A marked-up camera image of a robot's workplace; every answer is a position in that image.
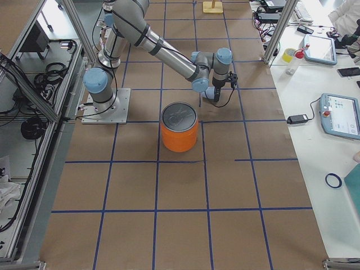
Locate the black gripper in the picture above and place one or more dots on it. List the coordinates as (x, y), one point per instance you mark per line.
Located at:
(217, 84)

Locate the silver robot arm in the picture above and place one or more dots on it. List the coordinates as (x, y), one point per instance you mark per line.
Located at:
(208, 72)

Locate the orange soda can container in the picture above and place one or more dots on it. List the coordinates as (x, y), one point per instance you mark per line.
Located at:
(179, 125)

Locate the yellow tape roll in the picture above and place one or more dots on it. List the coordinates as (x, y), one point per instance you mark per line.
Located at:
(288, 55)

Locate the black power adapter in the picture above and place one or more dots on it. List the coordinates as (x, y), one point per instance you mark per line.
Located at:
(297, 119)

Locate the red emergency button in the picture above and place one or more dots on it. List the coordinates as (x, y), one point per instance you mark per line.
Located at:
(299, 54)

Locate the teach pendant far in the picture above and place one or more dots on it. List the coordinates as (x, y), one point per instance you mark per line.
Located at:
(320, 49)

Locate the teach pendant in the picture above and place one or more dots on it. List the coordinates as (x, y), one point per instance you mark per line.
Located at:
(320, 49)
(339, 115)

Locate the white keyboard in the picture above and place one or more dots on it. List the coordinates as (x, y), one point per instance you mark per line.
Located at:
(301, 14)

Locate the teach pendant near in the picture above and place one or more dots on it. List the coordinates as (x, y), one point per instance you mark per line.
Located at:
(339, 115)

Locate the black smartphone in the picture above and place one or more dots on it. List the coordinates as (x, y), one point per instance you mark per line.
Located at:
(349, 72)

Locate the blue tape roll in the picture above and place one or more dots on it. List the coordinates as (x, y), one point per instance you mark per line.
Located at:
(333, 181)

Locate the green cutting mat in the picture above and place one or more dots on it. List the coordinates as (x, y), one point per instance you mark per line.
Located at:
(352, 182)

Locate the aluminium frame post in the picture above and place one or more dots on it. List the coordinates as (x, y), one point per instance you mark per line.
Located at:
(280, 27)

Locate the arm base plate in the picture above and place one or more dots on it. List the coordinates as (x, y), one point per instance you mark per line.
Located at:
(111, 112)

